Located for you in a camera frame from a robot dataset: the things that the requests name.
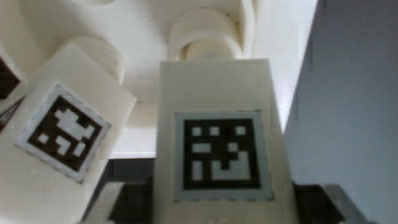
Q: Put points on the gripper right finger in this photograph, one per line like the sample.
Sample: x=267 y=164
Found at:
x=326 y=206

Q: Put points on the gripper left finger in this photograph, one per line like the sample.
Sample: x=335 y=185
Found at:
x=123 y=204

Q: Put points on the white stool leg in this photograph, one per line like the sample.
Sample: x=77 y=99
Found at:
x=63 y=117
x=223 y=183

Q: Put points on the white U-shaped wall fence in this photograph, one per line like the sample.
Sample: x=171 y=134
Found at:
x=285 y=50

